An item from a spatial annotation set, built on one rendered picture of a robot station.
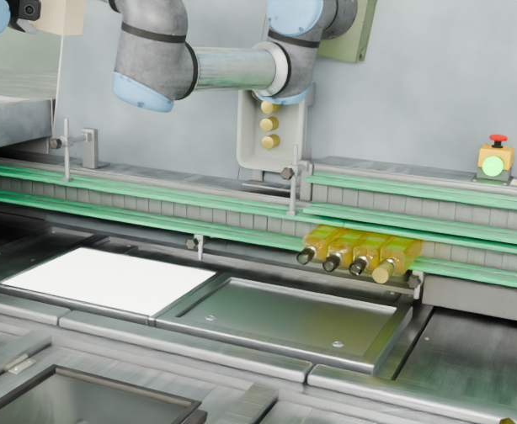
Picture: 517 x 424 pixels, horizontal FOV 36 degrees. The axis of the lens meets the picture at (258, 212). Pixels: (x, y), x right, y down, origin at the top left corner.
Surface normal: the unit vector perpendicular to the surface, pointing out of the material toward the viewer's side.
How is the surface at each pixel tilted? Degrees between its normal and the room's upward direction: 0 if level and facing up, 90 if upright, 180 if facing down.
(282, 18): 6
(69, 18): 90
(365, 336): 90
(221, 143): 0
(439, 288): 0
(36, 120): 90
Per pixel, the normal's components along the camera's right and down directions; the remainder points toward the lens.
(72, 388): 0.04, -0.96
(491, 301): -0.39, 0.22
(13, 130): 0.92, 0.14
